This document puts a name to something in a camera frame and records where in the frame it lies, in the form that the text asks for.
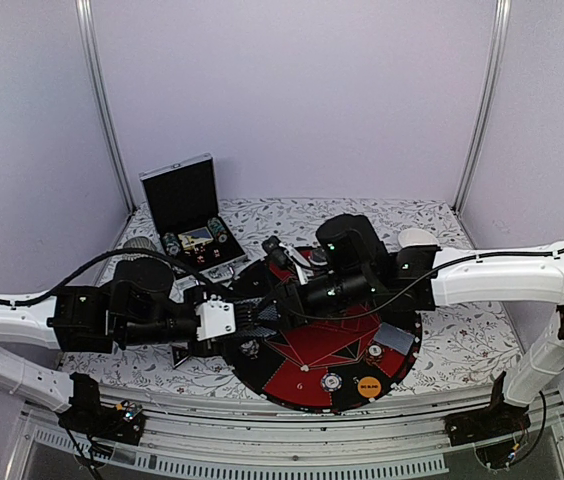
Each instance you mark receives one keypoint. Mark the left aluminium frame post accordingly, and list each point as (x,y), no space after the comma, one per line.
(86,26)

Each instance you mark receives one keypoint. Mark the orange big blind button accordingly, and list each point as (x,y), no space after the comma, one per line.
(369,387)

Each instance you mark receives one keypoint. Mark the black triangular card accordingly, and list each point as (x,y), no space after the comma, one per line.
(179,355)

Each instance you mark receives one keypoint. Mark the aluminium frame post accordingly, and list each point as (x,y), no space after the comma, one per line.
(86,26)
(493,69)

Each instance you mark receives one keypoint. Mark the aluminium front rail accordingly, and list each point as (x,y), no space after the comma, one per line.
(198,437)

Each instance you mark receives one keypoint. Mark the round red black poker mat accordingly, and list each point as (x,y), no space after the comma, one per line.
(292,361)

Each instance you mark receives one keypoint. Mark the left poker chip row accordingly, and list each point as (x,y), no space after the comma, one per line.
(171,244)

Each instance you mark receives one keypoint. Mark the right aluminium frame post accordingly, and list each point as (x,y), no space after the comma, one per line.
(493,69)

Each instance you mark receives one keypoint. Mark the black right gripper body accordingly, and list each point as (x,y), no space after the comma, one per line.
(352,289)

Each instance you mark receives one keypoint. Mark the red dice set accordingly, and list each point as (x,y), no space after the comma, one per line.
(204,256)

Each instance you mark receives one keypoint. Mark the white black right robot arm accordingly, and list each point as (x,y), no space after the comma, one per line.
(426,277)

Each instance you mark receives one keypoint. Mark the white ceramic bowl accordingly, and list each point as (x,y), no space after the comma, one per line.
(416,237)

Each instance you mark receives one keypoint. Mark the striped grey cup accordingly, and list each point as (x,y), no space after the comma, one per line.
(140,242)

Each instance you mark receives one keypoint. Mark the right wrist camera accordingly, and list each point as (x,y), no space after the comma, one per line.
(286,257)

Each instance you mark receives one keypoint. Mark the aluminium poker chip case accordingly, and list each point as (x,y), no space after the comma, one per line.
(182,197)

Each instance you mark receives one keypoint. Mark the single blue playing card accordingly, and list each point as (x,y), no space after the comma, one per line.
(394,338)

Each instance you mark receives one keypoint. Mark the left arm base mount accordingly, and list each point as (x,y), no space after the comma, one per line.
(123,422)

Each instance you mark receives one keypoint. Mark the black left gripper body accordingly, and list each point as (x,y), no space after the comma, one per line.
(140,334)

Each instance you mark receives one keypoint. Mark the boxed playing card deck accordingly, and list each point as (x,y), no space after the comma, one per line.
(195,238)

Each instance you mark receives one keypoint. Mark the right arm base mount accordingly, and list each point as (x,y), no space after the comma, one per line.
(496,420)

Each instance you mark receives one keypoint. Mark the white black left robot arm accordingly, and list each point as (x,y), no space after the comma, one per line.
(70,319)

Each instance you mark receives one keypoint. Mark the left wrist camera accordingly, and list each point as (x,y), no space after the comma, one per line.
(217,318)

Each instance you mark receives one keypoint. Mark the red poker chip stack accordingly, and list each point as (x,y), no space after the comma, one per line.
(374,354)

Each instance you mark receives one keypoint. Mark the right poker chip row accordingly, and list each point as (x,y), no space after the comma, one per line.
(217,229)

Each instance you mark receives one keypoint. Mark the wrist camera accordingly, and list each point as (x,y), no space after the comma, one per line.
(286,257)
(217,318)

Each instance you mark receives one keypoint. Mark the clear dealer button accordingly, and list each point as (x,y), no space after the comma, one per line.
(317,257)

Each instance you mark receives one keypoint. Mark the poker chip row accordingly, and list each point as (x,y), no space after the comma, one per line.
(171,244)
(217,229)

